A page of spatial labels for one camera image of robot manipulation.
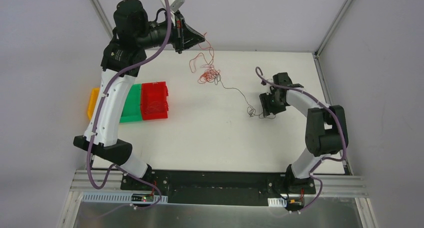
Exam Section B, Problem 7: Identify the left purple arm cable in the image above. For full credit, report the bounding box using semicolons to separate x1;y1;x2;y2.
86;0;174;211

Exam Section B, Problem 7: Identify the right controller circuit board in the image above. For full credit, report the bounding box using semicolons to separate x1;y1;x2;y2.
285;200;304;212

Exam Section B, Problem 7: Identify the controller circuit board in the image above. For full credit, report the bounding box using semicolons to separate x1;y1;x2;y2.
285;200;304;212
131;193;154;203

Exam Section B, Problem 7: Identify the yellow plastic bin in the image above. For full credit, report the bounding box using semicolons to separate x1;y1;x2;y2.
86;87;100;121

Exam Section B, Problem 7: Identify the white slotted cable duct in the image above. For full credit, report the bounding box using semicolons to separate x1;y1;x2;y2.
267;197;287;208
81;192;168;205

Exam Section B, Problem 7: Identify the left white slotted cable duct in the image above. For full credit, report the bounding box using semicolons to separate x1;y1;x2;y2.
81;192;168;205

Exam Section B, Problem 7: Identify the green plastic bin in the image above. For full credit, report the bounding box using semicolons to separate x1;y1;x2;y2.
119;83;142;123

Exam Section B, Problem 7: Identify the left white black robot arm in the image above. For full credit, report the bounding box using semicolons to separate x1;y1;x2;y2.
73;0;205;191

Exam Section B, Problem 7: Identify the left controller circuit board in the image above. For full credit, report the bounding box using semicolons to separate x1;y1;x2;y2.
131;193;154;203

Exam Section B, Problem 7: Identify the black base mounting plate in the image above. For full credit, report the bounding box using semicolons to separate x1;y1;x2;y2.
120;169;317;207

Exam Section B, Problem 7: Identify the red plastic bin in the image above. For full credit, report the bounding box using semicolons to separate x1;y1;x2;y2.
140;81;169;121

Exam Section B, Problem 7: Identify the dark thin cable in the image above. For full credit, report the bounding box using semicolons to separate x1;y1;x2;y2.
213;77;276;120

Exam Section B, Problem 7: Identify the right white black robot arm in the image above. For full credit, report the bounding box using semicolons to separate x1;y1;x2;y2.
256;70;349;193

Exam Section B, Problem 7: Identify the right white slotted cable duct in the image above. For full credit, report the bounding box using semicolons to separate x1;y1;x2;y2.
267;197;287;208

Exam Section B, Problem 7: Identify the aluminium frame rail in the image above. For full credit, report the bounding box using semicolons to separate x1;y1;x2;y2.
70;169;369;198

